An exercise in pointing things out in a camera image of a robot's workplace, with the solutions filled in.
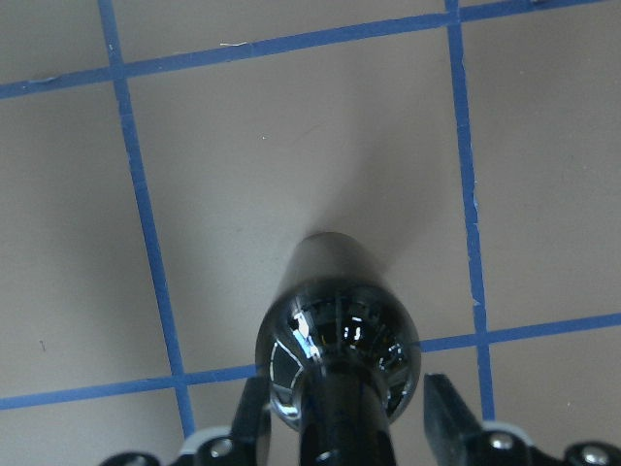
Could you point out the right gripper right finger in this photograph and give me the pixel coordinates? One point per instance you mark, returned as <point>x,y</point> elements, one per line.
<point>449,424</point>

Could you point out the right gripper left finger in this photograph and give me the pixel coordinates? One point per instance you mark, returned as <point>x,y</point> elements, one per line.
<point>251,428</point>

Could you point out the dark wine bottle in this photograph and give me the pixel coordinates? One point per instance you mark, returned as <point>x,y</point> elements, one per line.
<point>341,353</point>

